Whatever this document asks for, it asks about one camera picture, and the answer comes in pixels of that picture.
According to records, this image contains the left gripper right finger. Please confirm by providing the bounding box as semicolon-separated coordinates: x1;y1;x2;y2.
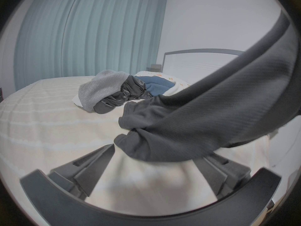
193;153;251;201

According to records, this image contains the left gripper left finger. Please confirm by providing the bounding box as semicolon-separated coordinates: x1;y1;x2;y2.
49;144;116;200

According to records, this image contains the black T-shirt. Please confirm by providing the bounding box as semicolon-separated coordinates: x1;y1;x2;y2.
114;8;301;162

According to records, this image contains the bed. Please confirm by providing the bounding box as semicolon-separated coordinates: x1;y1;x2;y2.
0;48;271;215

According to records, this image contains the white garment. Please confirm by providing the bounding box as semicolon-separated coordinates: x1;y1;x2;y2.
165;82;190;96
72;94;84;107

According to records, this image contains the black crumpled garment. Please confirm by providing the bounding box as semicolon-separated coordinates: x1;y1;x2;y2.
94;75;152;114

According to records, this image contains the dark blue garment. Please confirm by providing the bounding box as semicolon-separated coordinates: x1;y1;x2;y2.
136;76;175;97

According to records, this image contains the white printed pillow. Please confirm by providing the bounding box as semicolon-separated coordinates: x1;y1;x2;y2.
135;71;191;89

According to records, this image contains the blue-green curtain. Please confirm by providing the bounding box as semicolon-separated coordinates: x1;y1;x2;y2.
61;0;170;78
14;0;86;92

